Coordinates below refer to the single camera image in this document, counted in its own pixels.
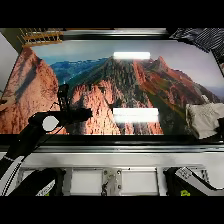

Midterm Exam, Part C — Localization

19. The dark striped shirt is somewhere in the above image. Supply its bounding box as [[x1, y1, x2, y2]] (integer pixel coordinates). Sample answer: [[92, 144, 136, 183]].
[[169, 27, 224, 76]]

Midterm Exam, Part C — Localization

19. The black cable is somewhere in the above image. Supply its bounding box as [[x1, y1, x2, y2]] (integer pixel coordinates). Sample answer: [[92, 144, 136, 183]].
[[34, 121, 72, 149]]

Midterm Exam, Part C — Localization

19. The white garment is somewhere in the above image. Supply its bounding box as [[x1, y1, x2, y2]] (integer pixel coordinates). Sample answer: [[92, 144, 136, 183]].
[[185, 95, 224, 140]]

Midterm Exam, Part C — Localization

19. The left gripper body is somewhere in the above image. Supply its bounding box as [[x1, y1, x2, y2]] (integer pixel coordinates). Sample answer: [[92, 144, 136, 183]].
[[68, 107, 94, 124]]

